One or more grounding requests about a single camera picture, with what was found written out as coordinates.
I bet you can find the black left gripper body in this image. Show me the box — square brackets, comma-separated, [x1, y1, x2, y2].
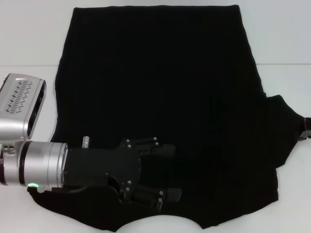
[63, 138, 142, 202]

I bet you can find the black t-shirt with white print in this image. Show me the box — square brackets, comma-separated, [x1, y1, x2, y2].
[26, 4, 307, 233]

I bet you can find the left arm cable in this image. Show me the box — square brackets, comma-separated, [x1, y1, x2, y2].
[62, 185, 85, 194]

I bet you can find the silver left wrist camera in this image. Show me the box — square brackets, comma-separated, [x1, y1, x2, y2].
[0, 72, 48, 142]

